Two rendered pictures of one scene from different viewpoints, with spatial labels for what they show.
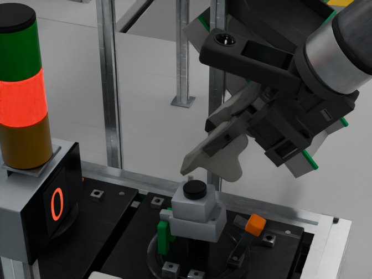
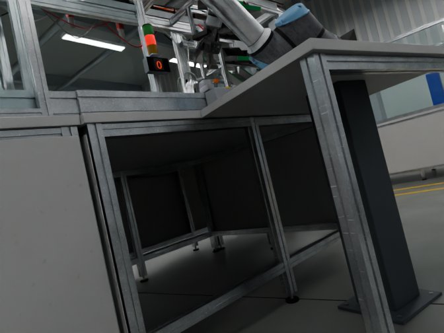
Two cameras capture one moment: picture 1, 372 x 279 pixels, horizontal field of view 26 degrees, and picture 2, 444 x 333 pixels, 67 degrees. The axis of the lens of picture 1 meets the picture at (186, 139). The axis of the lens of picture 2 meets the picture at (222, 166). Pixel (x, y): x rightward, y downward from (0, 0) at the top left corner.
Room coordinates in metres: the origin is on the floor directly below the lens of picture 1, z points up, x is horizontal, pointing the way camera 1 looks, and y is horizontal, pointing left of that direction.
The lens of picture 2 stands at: (-0.69, -0.77, 0.57)
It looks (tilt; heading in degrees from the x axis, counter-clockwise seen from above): 3 degrees up; 28
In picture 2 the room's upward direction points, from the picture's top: 13 degrees counter-clockwise
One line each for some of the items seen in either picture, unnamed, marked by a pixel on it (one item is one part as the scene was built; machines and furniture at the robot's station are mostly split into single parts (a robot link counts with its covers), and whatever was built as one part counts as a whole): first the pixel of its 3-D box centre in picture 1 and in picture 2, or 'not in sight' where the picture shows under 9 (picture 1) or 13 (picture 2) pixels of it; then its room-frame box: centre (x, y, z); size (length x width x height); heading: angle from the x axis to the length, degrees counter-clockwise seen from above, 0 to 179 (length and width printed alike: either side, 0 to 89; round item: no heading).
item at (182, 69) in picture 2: not in sight; (186, 80); (1.90, 0.74, 1.56); 0.09 x 0.04 x 1.39; 160
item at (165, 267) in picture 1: (170, 270); not in sight; (0.74, 0.02, 1.00); 0.02 x 0.01 x 0.02; 70
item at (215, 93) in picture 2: not in sight; (228, 96); (0.63, -0.19, 0.93); 0.21 x 0.07 x 0.06; 160
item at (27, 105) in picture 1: (18, 91); (150, 41); (0.64, 0.16, 1.33); 0.05 x 0.05 x 0.05
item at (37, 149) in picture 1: (24, 134); (152, 51); (0.64, 0.16, 1.28); 0.05 x 0.05 x 0.05
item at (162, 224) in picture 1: (163, 238); not in sight; (0.78, 0.03, 1.01); 0.01 x 0.01 x 0.05; 70
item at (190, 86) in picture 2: not in sight; (193, 94); (1.62, 0.54, 1.32); 0.14 x 0.14 x 0.38
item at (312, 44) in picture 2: not in sight; (323, 88); (0.69, -0.57, 0.84); 0.90 x 0.70 x 0.03; 150
